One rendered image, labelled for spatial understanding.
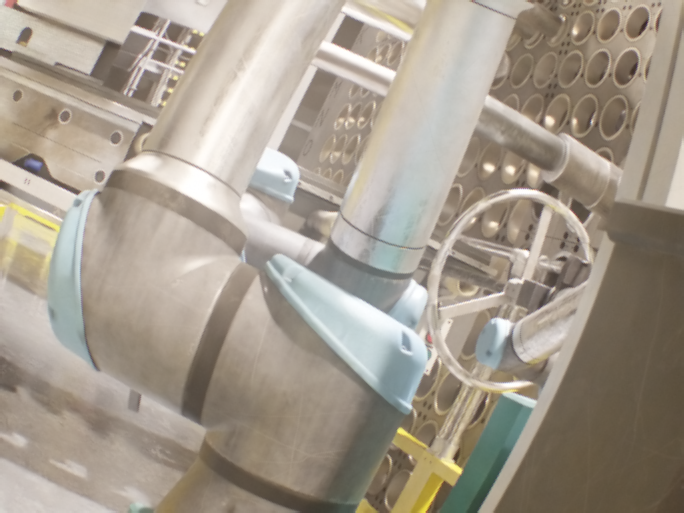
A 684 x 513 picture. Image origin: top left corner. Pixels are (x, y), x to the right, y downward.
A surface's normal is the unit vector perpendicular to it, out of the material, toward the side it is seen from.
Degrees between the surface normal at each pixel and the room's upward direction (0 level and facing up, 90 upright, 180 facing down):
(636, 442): 90
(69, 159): 90
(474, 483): 90
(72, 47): 90
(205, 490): 72
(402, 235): 109
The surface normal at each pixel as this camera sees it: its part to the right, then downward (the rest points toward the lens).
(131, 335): -0.12, 0.21
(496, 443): -0.85, -0.37
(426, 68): -0.52, 0.11
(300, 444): 0.04, -0.01
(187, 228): 0.50, 0.03
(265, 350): 0.11, -0.33
